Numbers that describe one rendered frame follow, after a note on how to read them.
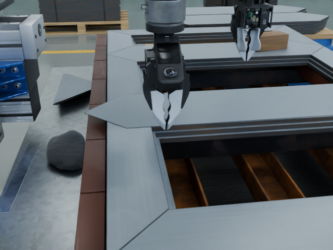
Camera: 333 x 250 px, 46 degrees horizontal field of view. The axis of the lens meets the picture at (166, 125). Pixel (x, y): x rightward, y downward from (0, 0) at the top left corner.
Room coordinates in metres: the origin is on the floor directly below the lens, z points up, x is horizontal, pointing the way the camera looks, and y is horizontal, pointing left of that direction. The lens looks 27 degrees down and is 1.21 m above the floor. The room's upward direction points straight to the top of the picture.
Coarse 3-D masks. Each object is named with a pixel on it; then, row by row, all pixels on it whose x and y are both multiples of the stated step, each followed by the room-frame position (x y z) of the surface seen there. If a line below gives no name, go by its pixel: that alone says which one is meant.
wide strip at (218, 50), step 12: (132, 48) 1.30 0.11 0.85; (144, 48) 1.30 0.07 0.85; (192, 48) 1.30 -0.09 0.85; (204, 48) 1.30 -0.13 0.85; (216, 48) 1.30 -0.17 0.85; (228, 48) 1.30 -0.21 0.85; (288, 48) 1.30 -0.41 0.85; (300, 48) 1.30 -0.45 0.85; (312, 48) 1.30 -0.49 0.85; (132, 60) 1.17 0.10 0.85; (144, 60) 1.17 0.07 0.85
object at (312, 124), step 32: (224, 32) 1.53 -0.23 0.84; (192, 64) 1.17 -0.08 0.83; (224, 64) 1.18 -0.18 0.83; (256, 64) 1.19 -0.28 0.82; (288, 64) 1.20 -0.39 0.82; (320, 64) 1.16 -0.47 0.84; (160, 128) 0.71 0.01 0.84; (192, 128) 0.72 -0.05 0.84; (224, 128) 0.73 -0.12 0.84; (256, 128) 0.73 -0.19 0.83; (288, 128) 0.74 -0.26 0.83; (320, 128) 0.75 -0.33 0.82; (160, 160) 0.60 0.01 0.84
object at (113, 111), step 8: (120, 96) 0.87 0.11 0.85; (104, 104) 0.82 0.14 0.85; (112, 104) 0.82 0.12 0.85; (120, 104) 0.82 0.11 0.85; (104, 112) 0.78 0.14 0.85; (112, 112) 0.78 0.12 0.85; (120, 112) 0.78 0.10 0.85; (104, 120) 0.74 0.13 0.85; (112, 120) 0.74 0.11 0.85; (120, 120) 0.74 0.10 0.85
